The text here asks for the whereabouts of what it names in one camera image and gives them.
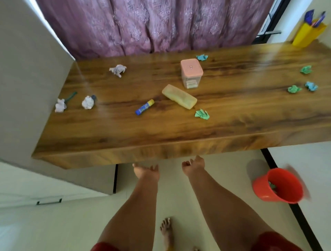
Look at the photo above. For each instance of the person's left hand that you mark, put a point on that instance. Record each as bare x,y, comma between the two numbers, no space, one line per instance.
147,174

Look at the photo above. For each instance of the person's right hand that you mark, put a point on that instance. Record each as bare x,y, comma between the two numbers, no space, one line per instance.
194,166

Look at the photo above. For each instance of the person's right fingers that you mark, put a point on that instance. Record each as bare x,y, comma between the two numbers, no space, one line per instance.
199,160

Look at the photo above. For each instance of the person's left fingers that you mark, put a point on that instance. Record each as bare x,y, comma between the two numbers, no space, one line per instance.
136,166

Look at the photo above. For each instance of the green crumpled paper ball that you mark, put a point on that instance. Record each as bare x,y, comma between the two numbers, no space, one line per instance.
294,89
306,69
202,114

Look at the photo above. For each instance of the blue and yellow glue stick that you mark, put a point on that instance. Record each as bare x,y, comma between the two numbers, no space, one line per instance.
144,107

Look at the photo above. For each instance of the yellow translucent pencil case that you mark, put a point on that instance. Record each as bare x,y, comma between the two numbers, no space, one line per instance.
179,96

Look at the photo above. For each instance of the person's bare foot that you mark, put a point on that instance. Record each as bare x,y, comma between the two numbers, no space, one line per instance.
166,232

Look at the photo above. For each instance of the green paper scrap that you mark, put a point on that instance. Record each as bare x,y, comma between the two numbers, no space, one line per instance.
272,186

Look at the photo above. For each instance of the white crumpled paper ball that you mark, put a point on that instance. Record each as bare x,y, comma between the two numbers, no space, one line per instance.
60,106
88,102
118,70

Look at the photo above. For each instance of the red left sleeve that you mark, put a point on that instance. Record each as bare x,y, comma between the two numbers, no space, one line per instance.
104,247

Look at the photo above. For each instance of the red sleeve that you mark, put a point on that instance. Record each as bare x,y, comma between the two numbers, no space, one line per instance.
276,243
104,247

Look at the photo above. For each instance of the white cabinet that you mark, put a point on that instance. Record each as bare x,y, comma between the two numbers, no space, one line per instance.
51,187

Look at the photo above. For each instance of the clear container with pink lid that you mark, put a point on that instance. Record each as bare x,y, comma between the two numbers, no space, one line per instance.
191,73

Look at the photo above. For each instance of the red plastic bucket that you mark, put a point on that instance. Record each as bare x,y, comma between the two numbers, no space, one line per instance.
287,185

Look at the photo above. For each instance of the green pen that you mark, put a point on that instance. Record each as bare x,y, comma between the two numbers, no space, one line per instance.
70,96

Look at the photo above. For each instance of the blue crumpled paper ball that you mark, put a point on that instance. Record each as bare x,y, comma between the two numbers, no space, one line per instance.
202,57
311,86

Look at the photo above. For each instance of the red right sleeve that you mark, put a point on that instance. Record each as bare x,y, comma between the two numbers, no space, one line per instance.
276,243

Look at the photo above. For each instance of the purple patterned curtain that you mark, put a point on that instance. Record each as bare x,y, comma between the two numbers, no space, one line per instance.
155,25

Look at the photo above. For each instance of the yellow pen holder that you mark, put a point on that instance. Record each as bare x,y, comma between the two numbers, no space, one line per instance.
306,35

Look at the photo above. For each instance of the blue and pink pen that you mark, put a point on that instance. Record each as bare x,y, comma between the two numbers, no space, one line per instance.
319,20

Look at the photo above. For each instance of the black window frame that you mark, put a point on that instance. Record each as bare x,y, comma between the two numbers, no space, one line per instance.
272,23

